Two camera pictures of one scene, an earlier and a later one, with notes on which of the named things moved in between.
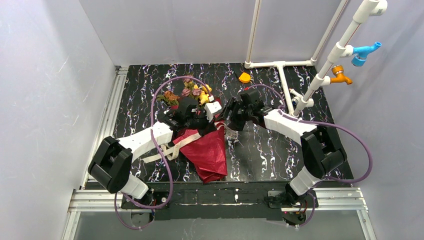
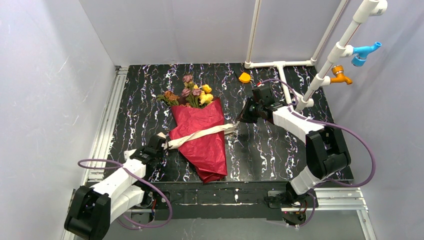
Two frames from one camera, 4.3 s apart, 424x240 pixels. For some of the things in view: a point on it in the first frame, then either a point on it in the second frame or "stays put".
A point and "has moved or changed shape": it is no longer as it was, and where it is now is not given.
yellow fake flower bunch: (204, 95) stays put
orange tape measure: (244, 77) stays put
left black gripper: (201, 122) to (157, 144)
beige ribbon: (169, 149) has moved or changed shape
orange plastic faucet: (338, 70) stays put
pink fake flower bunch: (172, 98) stays put
